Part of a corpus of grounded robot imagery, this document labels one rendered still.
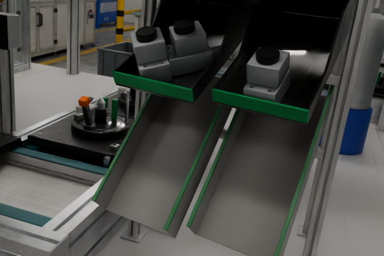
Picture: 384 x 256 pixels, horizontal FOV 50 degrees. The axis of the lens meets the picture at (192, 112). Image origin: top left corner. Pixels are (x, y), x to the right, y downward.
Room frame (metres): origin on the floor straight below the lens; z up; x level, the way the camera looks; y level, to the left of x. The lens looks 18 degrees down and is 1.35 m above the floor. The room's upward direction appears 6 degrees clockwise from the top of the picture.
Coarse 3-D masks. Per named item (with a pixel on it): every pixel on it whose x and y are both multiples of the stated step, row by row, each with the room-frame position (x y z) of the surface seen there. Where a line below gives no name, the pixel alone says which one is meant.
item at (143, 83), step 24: (168, 0) 0.70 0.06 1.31; (192, 0) 0.78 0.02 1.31; (216, 0) 0.79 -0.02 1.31; (240, 0) 0.64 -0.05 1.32; (168, 24) 0.71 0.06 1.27; (216, 24) 0.72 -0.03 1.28; (240, 24) 0.65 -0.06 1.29; (120, 72) 0.58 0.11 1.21; (216, 72) 0.59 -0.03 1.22; (168, 96) 0.55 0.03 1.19; (192, 96) 0.53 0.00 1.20
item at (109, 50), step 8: (104, 48) 2.80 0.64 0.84; (112, 48) 2.92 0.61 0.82; (120, 48) 3.04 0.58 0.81; (128, 48) 3.11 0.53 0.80; (104, 56) 2.72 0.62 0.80; (112, 56) 2.71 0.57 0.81; (120, 56) 2.69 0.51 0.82; (128, 56) 2.68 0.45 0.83; (104, 64) 2.72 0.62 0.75; (112, 64) 2.71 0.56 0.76; (104, 72) 2.72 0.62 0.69
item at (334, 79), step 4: (228, 60) 0.65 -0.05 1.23; (232, 60) 0.64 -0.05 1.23; (224, 64) 0.65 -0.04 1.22; (228, 64) 0.65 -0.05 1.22; (332, 76) 0.60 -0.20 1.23; (336, 76) 0.60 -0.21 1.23; (340, 76) 0.60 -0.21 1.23; (328, 80) 0.60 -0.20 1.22; (332, 80) 0.60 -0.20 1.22; (336, 80) 0.60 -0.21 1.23; (340, 80) 0.60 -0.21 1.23; (328, 84) 0.60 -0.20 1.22; (332, 84) 0.60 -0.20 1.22; (336, 84) 0.60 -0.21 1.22
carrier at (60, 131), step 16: (128, 96) 0.96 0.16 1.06; (80, 112) 1.05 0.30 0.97; (96, 112) 0.94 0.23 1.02; (112, 112) 0.99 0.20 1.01; (128, 112) 0.97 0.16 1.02; (48, 128) 0.93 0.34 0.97; (64, 128) 0.94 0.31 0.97; (80, 128) 0.90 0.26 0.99; (96, 128) 0.91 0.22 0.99; (112, 128) 0.92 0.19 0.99; (128, 128) 0.95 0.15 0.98; (48, 144) 0.86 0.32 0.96; (64, 144) 0.84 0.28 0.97; (80, 144) 0.85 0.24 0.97; (96, 144) 0.86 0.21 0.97; (112, 160) 0.81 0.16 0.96
